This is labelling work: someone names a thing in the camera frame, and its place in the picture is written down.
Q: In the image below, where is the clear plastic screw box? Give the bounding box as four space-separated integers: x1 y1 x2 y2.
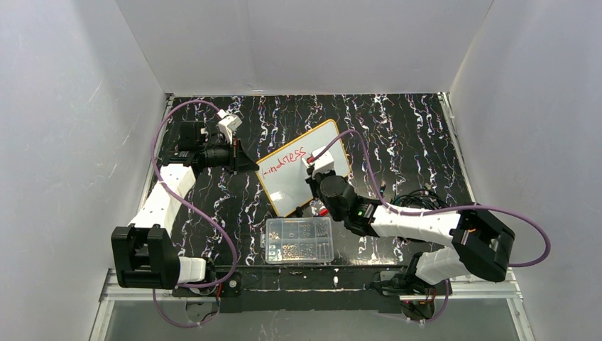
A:
265 217 334 264

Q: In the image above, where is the aluminium side rail left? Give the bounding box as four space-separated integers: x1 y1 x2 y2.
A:
134 93 175 217

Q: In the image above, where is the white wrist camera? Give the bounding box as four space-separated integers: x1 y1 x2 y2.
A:
217 109 242 144
310 146 334 178

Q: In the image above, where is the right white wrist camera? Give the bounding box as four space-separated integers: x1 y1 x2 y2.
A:
310 146 334 178

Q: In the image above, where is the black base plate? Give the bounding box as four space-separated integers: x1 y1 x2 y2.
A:
172 265 452 315

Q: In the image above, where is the yellow framed whiteboard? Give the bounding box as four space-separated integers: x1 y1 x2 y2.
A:
256 119 339 217

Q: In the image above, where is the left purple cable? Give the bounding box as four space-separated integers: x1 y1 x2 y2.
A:
150 99 241 328

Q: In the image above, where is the aluminium side rail right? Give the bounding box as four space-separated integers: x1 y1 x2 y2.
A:
437 92 475 200

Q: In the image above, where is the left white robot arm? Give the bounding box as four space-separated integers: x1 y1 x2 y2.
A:
111 114 259 289

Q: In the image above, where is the black ethernet cable teal plug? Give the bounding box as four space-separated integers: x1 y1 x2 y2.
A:
389 185 449 210

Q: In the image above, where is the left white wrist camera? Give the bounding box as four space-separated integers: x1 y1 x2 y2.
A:
217 109 242 144

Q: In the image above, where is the aluminium front rail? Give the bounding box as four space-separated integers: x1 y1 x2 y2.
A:
99 266 524 302

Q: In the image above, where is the aluminium side rail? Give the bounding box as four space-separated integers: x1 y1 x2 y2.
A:
437 92 475 200
134 93 175 217

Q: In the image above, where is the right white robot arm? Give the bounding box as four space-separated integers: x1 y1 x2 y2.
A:
305 171 515 286

